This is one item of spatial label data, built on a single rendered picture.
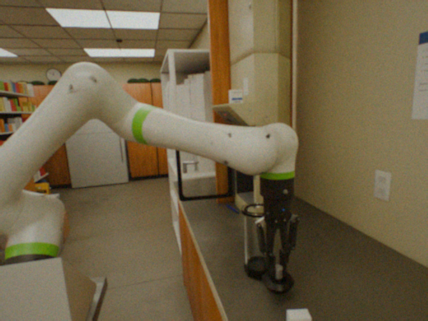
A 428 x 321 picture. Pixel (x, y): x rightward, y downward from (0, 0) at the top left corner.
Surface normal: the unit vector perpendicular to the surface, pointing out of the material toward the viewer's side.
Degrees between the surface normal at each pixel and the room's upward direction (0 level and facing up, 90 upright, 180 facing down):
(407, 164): 90
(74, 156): 90
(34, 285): 90
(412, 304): 0
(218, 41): 90
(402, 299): 0
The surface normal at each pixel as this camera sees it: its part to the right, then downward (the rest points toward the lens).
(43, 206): 0.89, -0.39
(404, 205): -0.97, 0.09
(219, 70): 0.25, 0.17
